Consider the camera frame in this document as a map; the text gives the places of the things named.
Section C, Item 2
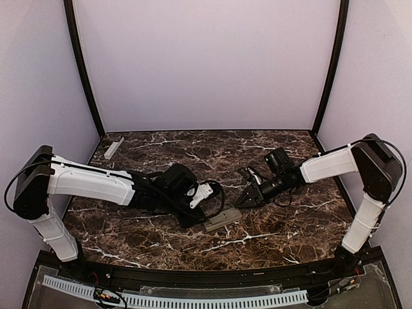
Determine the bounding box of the grey remote control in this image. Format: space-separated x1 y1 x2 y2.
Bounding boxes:
203 208 242 232

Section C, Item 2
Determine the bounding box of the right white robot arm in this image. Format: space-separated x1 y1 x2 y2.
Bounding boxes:
234 133 407 272

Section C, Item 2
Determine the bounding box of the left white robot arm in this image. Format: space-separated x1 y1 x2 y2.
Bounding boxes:
10 145 214 263

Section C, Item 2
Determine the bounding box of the small white bar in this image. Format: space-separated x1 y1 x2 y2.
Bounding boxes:
104 136 124 160

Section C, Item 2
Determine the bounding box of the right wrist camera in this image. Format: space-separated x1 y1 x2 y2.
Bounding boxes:
238 166 264 185

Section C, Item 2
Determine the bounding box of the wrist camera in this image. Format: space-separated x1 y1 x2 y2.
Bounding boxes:
238 166 264 185
186 181 220 209

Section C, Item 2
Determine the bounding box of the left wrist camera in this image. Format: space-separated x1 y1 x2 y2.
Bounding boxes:
186 181 220 209

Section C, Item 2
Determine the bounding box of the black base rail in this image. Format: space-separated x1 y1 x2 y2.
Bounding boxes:
35 250 365 291

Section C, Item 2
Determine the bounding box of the right grey cable duct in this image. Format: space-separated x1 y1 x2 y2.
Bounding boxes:
122 289 309 307

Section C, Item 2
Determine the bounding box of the grey cable duct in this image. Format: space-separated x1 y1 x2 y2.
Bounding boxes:
42 275 95 301
122 289 309 307

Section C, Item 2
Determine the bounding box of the left grey cable duct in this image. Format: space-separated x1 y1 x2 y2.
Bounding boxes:
42 275 95 301

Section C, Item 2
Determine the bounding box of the right black frame post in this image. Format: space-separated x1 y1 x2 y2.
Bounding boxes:
311 0 350 136

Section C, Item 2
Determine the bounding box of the black frame post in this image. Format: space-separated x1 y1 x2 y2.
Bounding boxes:
311 0 350 136
63 0 106 138

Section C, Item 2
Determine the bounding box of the left black frame post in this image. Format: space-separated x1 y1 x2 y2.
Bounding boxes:
63 0 106 138

